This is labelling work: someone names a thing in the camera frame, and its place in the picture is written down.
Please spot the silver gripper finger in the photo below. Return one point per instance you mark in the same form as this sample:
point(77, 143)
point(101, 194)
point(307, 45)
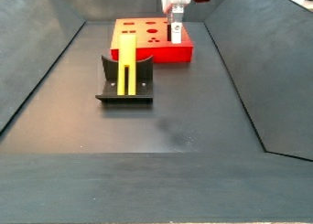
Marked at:
point(177, 14)

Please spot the yellow square-circle peg object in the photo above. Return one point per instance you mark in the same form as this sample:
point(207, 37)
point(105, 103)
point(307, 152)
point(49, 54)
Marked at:
point(126, 64)

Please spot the dark robot arm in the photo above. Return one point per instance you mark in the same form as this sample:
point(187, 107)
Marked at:
point(169, 22)

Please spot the red fixture block with holes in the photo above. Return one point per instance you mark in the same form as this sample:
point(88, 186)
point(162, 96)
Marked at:
point(153, 44)

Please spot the black curved holder stand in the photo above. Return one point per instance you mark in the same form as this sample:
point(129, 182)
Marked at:
point(116, 91)

